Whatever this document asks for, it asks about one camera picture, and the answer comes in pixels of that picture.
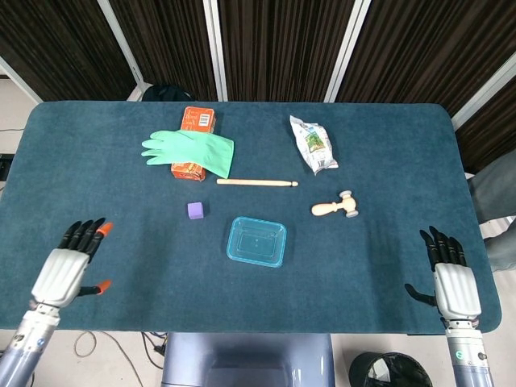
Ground black bag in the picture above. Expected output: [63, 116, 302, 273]
[141, 83, 195, 103]

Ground teal table cloth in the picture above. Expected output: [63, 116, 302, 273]
[0, 100, 503, 335]

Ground black floor cable bundle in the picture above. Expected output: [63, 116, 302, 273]
[140, 331, 168, 370]

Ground small wooden mallet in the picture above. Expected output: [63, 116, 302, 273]
[310, 190, 360, 219]

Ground blue translucent plastic lid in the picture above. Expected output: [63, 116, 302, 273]
[226, 215, 288, 269]

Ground white snack bag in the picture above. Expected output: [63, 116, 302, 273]
[289, 114, 339, 176]

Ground grey floor cable loop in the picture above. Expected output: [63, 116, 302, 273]
[73, 331, 98, 358]

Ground person in grey trousers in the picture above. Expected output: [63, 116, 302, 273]
[469, 149, 516, 273]

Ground dark slatted partition panel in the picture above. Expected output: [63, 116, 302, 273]
[0, 0, 137, 102]
[109, 0, 219, 102]
[336, 0, 516, 174]
[218, 0, 356, 102]

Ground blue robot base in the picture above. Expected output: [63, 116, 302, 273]
[160, 332, 336, 387]

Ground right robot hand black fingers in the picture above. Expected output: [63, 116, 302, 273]
[404, 225, 483, 322]

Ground wooden drumstick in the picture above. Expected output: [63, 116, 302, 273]
[216, 178, 300, 188]

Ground white partition post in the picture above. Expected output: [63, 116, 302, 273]
[324, 0, 372, 102]
[202, 0, 229, 102]
[450, 62, 516, 131]
[0, 55, 44, 104]
[95, 0, 151, 102]

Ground orange carton box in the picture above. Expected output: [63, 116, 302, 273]
[170, 106, 218, 183]

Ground green rubber glove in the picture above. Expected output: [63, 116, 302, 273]
[140, 129, 235, 180]

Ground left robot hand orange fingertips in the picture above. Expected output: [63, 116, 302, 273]
[31, 217, 114, 310]

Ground black waste bin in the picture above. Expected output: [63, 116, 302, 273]
[348, 352, 434, 387]

